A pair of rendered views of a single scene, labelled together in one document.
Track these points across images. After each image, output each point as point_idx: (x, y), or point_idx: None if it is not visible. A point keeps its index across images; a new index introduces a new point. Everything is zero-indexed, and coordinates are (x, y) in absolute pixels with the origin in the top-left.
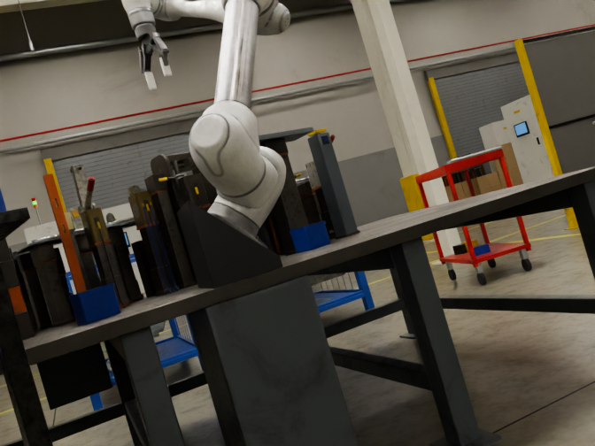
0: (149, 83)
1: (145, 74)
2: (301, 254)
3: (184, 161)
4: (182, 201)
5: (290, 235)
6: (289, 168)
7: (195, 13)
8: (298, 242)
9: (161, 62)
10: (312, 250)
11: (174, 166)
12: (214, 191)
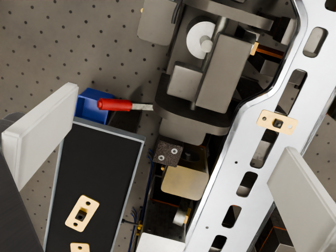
0: (295, 168)
1: (329, 207)
2: (71, 51)
3: (196, 69)
4: (195, 18)
5: (119, 113)
6: None
7: None
8: (101, 95)
9: (24, 115)
10: (64, 62)
11: (204, 38)
12: (166, 79)
